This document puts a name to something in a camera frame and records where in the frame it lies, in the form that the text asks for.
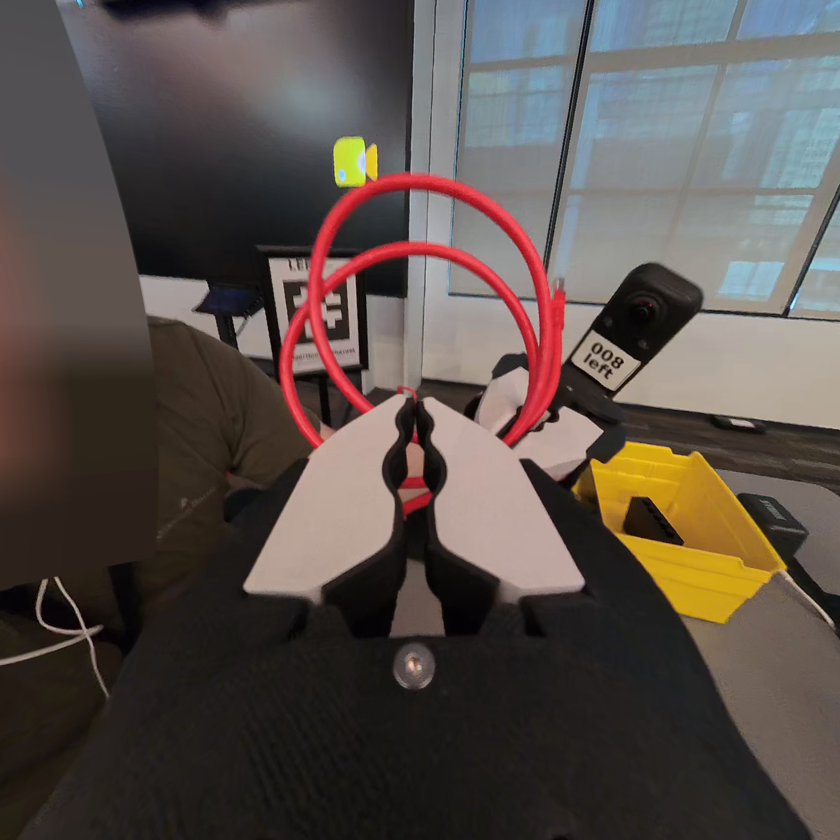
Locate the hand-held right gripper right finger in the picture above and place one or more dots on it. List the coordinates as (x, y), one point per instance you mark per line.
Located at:
(505, 525)

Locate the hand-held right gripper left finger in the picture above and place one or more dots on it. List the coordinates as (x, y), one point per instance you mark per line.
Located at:
(321, 518)

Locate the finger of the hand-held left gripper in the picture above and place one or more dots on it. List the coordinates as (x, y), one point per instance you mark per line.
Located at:
(508, 394)
(564, 439)

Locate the yellow plastic bin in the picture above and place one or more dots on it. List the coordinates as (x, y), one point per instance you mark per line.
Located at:
(695, 571)

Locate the large window with blind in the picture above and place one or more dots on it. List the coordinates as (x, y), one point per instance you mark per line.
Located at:
(656, 164)

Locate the black floor device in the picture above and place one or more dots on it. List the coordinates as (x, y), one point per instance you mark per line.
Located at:
(738, 424)

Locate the black power adapter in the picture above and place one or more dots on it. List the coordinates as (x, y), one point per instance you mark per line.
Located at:
(771, 522)

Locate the small tablet on stand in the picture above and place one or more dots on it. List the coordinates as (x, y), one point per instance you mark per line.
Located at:
(226, 305)

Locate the framed marker sign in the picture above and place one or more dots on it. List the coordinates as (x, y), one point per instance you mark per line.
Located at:
(298, 275)

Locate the yellow green sticker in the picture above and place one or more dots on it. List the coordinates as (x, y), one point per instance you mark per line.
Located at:
(351, 161)

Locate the black flat panel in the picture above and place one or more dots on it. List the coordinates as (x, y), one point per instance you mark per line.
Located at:
(820, 577)

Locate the black speaker bar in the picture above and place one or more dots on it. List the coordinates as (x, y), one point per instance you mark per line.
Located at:
(164, 6)

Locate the black network switch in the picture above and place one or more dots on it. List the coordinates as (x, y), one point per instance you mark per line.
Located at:
(653, 522)

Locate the black wall screen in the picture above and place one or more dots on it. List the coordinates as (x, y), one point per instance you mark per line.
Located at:
(229, 131)

